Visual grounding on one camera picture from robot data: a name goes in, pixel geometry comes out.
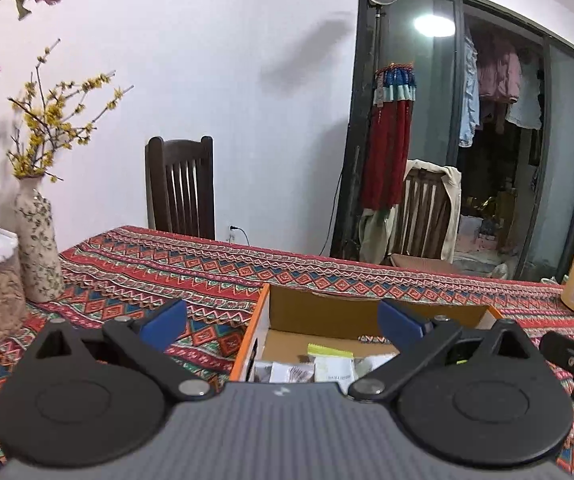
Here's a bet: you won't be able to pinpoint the cardboard box on floor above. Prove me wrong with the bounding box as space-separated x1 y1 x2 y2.
391 252 455 274

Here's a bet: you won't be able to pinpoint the floral ceramic vase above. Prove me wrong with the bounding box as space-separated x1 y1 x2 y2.
14 177 65 303

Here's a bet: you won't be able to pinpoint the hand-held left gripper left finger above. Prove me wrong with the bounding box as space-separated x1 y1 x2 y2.
34 300 216 403

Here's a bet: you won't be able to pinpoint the orange cardboard box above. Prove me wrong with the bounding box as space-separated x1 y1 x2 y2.
229 282 504 385

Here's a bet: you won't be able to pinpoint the dark sliding glass door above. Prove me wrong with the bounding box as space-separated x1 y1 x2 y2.
329 0 574 283

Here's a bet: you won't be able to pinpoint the white hanging garment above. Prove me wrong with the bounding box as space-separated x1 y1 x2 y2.
504 55 543 131

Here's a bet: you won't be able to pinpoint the pink hanging clothes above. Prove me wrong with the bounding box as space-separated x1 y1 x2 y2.
477 35 523 106

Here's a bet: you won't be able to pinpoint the chair with draped cloth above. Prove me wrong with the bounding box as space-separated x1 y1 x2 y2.
359 159 463 266

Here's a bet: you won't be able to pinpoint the dark wooden chair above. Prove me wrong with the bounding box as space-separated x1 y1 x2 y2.
145 135 216 241

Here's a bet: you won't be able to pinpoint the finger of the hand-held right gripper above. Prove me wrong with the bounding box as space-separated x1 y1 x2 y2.
540 331 574 372

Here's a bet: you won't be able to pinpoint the green snack packet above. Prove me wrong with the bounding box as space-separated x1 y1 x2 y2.
307 343 355 358

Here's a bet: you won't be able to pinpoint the light blue hanging shirt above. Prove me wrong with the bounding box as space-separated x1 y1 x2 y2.
458 35 481 148

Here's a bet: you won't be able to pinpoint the brown wooden chair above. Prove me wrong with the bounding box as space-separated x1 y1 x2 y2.
389 167 455 263

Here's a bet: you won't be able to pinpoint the white cracker packet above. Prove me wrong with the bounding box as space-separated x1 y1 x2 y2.
313 355 358 383
269 362 315 384

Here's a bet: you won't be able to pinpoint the yellow flower branches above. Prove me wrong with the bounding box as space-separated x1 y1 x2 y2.
7 37 135 183

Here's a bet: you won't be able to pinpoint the patterned red tablecloth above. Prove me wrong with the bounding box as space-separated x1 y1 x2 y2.
0 225 574 480

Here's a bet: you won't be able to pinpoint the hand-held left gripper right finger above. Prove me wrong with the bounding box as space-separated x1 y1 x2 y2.
349 300 533 403

